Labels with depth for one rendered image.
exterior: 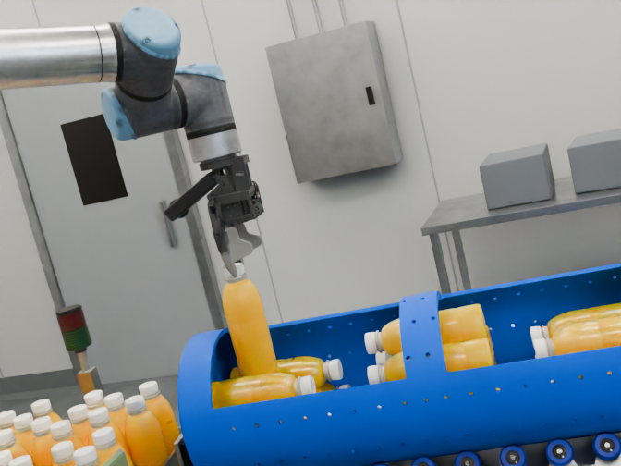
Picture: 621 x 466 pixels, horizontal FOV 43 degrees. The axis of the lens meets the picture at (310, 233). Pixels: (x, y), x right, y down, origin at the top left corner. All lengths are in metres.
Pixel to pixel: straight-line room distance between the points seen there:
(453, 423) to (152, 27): 0.78
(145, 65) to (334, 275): 3.80
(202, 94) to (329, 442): 0.62
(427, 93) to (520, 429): 3.43
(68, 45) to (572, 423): 0.96
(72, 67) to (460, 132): 3.58
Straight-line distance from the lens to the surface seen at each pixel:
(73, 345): 2.01
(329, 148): 4.56
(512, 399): 1.32
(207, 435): 1.42
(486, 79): 4.59
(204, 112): 1.39
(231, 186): 1.42
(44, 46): 1.22
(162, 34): 1.25
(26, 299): 6.06
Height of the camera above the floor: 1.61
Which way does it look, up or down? 9 degrees down
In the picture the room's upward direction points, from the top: 14 degrees counter-clockwise
